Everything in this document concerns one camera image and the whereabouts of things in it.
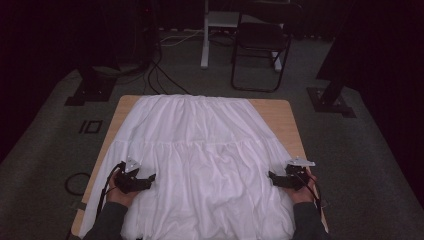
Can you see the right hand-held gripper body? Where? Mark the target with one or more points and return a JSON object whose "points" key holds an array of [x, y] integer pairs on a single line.
{"points": [[296, 178]]}

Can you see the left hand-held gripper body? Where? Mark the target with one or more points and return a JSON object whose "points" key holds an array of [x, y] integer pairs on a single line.
{"points": [[128, 176]]}

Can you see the white skirt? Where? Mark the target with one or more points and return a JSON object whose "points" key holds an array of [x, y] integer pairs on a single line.
{"points": [[200, 150]]}

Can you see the person's right hand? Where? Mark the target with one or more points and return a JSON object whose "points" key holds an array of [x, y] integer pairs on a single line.
{"points": [[305, 196]]}

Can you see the person's left hand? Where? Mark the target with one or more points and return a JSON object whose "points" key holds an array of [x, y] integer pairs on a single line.
{"points": [[120, 198]]}

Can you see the black floor tape marking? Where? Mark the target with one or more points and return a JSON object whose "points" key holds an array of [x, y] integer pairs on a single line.
{"points": [[81, 127]]}

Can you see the black stand base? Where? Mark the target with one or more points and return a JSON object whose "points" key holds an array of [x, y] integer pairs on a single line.
{"points": [[93, 90], [330, 103]]}

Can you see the black folding chair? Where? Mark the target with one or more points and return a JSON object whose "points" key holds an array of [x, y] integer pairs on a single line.
{"points": [[261, 36]]}

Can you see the dark equipment tower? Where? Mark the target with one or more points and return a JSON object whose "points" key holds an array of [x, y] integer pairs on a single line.
{"points": [[145, 33]]}

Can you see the white desk frame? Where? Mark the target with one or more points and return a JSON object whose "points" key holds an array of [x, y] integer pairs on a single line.
{"points": [[205, 40]]}

